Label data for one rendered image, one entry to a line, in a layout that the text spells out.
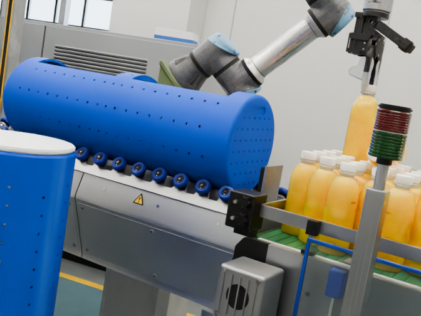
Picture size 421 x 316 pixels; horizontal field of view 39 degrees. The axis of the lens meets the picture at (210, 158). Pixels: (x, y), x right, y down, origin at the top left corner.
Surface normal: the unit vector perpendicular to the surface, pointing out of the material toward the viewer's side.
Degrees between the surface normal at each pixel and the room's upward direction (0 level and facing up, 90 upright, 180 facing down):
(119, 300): 90
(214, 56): 99
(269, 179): 90
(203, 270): 110
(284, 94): 90
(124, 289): 90
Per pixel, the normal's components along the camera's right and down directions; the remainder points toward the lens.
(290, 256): -0.51, 0.02
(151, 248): -0.54, 0.35
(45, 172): 0.71, 0.21
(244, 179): 0.84, 0.21
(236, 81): -0.18, 0.18
